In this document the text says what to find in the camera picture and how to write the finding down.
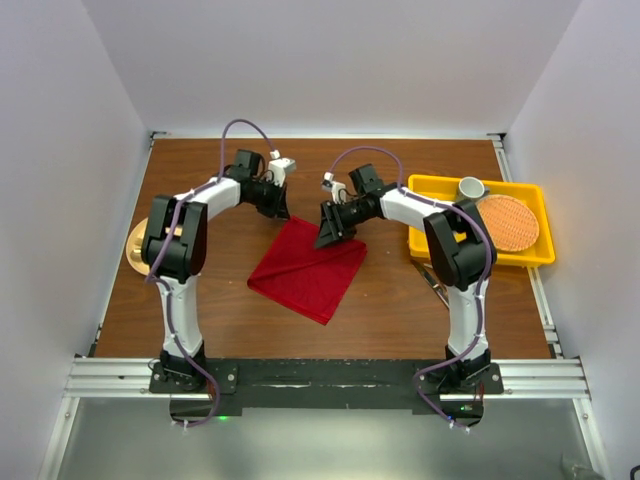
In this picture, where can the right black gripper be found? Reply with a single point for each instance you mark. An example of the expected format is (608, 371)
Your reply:
(331, 230)

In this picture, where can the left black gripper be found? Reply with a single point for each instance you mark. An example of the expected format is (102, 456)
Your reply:
(278, 205)

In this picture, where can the red cloth napkin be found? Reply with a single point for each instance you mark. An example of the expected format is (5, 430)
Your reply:
(311, 282)

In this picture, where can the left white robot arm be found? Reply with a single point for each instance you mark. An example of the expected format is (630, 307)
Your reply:
(176, 237)

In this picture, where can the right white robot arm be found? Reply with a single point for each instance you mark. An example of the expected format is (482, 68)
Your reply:
(461, 252)

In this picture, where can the silver fork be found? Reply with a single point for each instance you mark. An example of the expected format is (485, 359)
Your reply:
(433, 279)

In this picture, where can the silver knife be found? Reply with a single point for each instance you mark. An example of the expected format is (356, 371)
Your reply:
(419, 268)

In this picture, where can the white cup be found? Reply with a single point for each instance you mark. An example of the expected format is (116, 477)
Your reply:
(472, 189)

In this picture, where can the round wooden plate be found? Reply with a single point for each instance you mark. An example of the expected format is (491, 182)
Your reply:
(133, 248)

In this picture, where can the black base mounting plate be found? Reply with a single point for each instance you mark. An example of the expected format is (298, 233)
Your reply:
(243, 384)

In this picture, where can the orange woven coaster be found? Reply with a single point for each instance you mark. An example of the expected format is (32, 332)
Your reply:
(512, 226)

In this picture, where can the yellow plastic tray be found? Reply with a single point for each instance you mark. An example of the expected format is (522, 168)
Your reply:
(444, 188)

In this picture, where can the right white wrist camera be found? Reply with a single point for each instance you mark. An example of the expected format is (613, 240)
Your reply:
(338, 190)

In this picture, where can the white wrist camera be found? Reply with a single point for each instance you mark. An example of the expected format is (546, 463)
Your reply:
(338, 190)
(279, 168)

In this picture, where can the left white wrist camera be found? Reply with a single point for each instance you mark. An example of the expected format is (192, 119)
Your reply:
(279, 168)

